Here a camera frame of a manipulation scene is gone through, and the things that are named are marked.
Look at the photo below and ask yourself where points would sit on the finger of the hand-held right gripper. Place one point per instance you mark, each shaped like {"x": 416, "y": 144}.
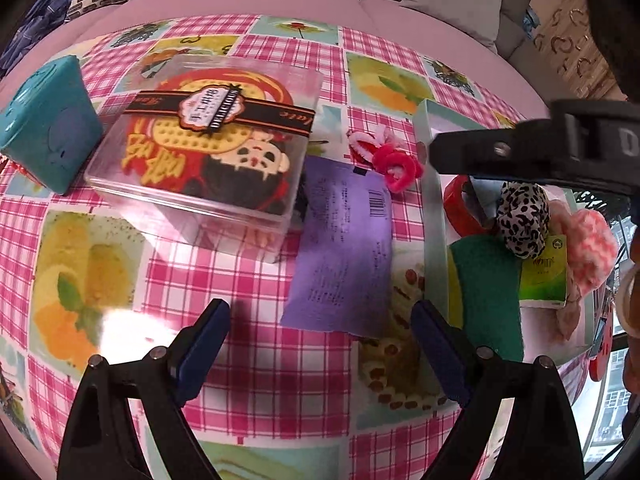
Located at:
{"x": 475, "y": 152}

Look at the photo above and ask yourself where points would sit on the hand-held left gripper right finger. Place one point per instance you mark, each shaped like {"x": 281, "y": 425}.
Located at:
{"x": 440, "y": 350}

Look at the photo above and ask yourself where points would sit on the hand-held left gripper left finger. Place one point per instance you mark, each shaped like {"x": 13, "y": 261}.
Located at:
{"x": 200, "y": 350}

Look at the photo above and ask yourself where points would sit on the green yellow sponge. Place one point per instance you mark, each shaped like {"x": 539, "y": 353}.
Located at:
{"x": 485, "y": 300}

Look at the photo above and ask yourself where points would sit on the teal shallow box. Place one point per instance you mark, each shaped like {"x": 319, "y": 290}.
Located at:
{"x": 432, "y": 220}

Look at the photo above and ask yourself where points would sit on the leopard print scrunchie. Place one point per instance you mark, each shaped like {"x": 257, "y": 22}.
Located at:
{"x": 522, "y": 220}

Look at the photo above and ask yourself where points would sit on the pink white striped fluffy cloth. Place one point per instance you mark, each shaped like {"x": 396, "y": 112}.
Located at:
{"x": 590, "y": 245}

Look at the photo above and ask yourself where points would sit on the purple packet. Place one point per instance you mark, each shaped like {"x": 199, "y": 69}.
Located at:
{"x": 340, "y": 250}

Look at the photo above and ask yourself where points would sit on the red tape roll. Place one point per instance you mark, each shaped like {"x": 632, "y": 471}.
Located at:
{"x": 455, "y": 205}

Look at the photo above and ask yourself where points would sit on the pink checked printed tablecloth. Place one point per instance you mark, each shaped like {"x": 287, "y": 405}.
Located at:
{"x": 250, "y": 385}

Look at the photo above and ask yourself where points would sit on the green tissue packet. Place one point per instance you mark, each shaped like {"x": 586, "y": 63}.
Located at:
{"x": 542, "y": 275}

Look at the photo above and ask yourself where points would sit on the pale pink cloth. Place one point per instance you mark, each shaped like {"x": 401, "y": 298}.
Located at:
{"x": 570, "y": 315}

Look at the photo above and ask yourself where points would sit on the lilac pillow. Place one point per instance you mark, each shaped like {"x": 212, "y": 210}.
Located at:
{"x": 450, "y": 0}

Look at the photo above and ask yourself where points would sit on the clear plastic printed box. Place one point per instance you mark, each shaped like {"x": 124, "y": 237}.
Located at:
{"x": 200, "y": 150}

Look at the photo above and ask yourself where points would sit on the grey sofa with cushions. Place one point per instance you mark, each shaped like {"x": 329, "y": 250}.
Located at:
{"x": 250, "y": 5}

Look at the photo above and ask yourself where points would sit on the teal storage box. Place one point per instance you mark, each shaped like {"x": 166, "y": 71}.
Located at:
{"x": 45, "y": 125}

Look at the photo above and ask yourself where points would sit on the blue patterned cloth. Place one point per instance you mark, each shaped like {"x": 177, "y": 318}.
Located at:
{"x": 40, "y": 25}

